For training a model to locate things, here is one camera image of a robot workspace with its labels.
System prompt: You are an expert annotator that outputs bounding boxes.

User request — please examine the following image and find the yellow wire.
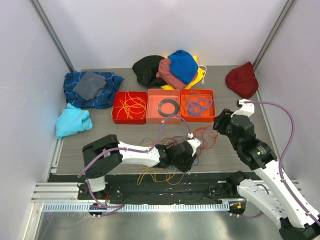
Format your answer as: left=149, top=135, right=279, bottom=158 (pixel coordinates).
left=113, top=91, right=178, bottom=186

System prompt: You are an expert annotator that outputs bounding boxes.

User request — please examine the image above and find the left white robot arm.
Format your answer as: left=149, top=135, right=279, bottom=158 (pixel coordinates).
left=77, top=134, right=202, bottom=200

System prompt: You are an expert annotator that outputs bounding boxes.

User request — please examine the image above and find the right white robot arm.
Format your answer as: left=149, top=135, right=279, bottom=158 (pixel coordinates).
left=213, top=108, right=320, bottom=240

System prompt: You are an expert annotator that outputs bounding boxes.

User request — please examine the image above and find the orange plastic box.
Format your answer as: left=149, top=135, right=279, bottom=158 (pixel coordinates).
left=180, top=89, right=216, bottom=123

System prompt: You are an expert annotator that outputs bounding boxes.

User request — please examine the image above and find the dark red cloth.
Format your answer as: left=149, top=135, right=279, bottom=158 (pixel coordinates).
left=225, top=61, right=259, bottom=99

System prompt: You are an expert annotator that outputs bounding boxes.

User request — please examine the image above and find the yellow cloth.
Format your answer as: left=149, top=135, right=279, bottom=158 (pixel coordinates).
left=160, top=55, right=206, bottom=91

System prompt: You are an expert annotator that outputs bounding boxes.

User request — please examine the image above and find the salmon pink drawer box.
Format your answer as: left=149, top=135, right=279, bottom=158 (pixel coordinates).
left=145, top=89, right=181, bottom=124

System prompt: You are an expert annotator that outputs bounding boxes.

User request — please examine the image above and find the red plastic box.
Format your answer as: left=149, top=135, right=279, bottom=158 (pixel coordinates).
left=111, top=91, right=148, bottom=125

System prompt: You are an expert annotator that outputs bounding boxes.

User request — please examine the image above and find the pink cloth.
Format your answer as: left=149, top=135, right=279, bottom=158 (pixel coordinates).
left=156, top=58, right=187, bottom=90

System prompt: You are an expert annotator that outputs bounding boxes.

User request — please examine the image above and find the black cloth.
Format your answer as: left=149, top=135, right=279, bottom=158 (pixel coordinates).
left=132, top=55, right=167, bottom=88

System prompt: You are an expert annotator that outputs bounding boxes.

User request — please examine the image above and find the blue striped cloth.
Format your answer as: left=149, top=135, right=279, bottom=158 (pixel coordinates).
left=63, top=71, right=124, bottom=109

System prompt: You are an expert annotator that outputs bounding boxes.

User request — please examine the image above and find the grey cloth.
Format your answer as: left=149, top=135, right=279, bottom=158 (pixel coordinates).
left=73, top=71, right=107, bottom=101

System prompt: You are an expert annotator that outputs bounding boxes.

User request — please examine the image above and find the cyan cloth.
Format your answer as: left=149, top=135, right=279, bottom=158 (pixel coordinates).
left=55, top=103, right=93, bottom=139

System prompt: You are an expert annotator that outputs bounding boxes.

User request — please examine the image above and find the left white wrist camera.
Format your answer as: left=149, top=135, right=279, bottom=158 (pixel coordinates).
left=187, top=133, right=202, bottom=156

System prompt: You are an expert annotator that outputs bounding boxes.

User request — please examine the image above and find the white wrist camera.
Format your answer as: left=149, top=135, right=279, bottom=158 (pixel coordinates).
left=187, top=133, right=202, bottom=156
left=231, top=99, right=255, bottom=117

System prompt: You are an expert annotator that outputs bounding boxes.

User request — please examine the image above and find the red wire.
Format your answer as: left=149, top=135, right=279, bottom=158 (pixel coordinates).
left=172, top=125, right=220, bottom=186

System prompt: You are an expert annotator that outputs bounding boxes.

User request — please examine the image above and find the orange wire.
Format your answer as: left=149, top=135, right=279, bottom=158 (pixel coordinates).
left=136, top=137, right=201, bottom=183

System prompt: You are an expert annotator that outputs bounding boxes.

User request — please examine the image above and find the brown wire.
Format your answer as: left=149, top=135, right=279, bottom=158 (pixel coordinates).
left=138, top=136, right=201, bottom=173

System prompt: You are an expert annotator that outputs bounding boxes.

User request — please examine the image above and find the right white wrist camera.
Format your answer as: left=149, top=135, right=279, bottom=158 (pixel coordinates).
left=231, top=99, right=255, bottom=117

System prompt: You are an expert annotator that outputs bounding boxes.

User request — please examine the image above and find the white string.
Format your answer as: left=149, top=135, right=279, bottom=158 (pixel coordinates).
left=198, top=64, right=208, bottom=85

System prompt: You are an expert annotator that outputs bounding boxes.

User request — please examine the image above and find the grey coiled cable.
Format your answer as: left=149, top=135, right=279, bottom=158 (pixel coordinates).
left=157, top=98, right=181, bottom=117

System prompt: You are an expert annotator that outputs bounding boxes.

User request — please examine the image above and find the white slotted cable duct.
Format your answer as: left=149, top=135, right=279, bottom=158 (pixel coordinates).
left=42, top=201, right=230, bottom=213

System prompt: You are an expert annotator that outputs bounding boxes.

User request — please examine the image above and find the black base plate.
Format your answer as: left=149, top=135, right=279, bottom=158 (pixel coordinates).
left=94, top=172, right=240, bottom=205

